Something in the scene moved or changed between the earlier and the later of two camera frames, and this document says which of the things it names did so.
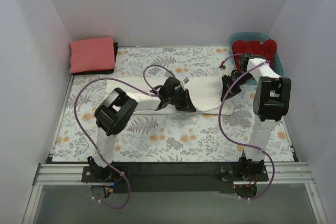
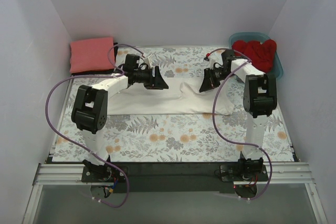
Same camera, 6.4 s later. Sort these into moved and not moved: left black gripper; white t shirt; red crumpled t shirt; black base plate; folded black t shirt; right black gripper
Moved: right black gripper; left black gripper
Not moved: red crumpled t shirt; black base plate; folded black t shirt; white t shirt
